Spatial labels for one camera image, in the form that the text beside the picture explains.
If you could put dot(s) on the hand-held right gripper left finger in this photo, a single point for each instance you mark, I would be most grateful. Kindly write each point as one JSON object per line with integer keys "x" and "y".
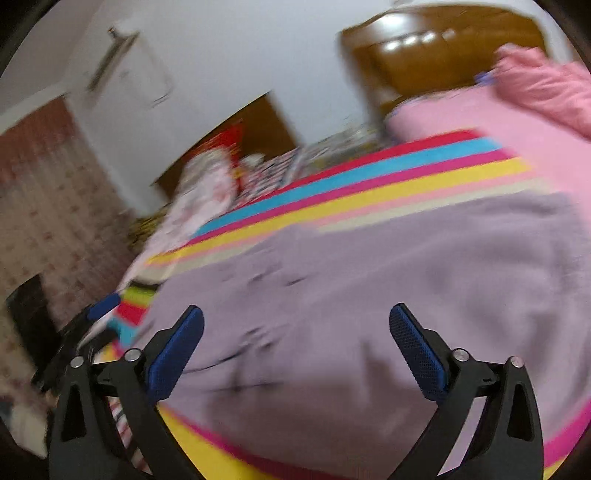
{"x": 178, "y": 355}

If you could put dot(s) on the rainbow striped blanket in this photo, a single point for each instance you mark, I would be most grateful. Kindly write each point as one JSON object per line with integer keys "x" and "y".
{"x": 369, "y": 175}

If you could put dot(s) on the yellow black blanket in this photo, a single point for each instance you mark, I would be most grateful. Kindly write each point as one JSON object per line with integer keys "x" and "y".
{"x": 145, "y": 230}

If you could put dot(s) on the red white plaid cloth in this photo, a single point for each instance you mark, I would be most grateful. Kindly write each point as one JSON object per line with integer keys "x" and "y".
{"x": 272, "y": 170}

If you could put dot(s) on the dark brown plain headboard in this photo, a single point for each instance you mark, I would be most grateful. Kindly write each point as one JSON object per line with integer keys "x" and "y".
{"x": 258, "y": 124}

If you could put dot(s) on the white air conditioner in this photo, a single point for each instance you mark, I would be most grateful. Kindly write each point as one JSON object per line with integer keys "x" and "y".
{"x": 113, "y": 57}

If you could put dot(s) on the purple pants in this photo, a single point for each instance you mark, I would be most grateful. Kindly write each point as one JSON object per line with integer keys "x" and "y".
{"x": 369, "y": 323}

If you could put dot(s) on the small purple item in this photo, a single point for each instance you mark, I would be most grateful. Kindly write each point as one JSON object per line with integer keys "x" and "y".
{"x": 485, "y": 78}

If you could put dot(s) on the brown floral curtain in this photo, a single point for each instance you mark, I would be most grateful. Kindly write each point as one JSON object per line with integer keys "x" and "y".
{"x": 51, "y": 207}

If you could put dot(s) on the pale pink floral quilt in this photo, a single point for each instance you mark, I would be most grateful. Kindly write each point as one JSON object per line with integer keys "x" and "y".
{"x": 198, "y": 198}

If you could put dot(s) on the nightstand with floral cover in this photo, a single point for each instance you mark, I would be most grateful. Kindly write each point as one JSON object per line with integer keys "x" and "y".
{"x": 346, "y": 138}

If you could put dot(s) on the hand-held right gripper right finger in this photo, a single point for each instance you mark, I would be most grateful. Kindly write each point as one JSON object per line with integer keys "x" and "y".
{"x": 418, "y": 353}

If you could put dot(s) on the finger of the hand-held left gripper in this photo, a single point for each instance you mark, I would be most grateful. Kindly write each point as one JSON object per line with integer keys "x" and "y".
{"x": 104, "y": 307}

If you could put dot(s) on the red patterned pillow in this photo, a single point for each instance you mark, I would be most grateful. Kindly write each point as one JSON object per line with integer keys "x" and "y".
{"x": 226, "y": 138}

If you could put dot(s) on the glossy wooden headboard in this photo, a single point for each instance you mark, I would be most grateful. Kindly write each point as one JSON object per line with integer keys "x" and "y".
{"x": 429, "y": 60}

